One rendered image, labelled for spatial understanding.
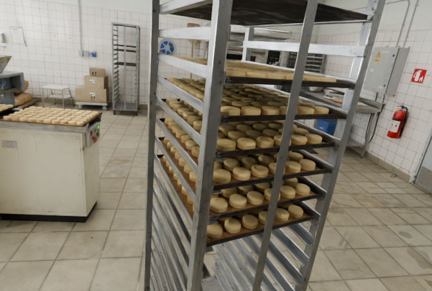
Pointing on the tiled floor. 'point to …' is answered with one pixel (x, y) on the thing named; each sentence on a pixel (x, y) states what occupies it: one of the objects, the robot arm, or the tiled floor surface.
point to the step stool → (57, 94)
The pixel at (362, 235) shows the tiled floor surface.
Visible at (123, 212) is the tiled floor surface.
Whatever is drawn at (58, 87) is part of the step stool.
